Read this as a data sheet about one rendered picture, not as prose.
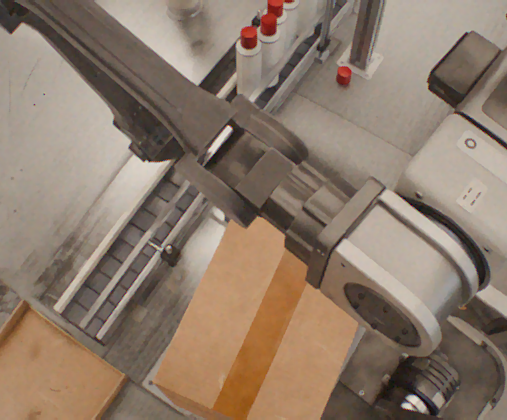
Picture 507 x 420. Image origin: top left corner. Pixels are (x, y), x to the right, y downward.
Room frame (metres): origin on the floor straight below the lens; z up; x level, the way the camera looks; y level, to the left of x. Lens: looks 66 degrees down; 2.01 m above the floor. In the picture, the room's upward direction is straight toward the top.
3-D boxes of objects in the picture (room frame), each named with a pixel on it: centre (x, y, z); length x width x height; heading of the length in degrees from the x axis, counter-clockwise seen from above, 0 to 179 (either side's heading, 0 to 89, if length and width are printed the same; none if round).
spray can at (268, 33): (0.83, -0.03, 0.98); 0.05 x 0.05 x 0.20
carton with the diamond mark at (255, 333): (0.23, -0.03, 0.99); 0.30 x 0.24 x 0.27; 157
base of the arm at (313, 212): (0.25, -0.06, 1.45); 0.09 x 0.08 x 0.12; 139
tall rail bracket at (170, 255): (0.40, 0.16, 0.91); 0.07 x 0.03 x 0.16; 58
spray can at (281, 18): (0.88, -0.04, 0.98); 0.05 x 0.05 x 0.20
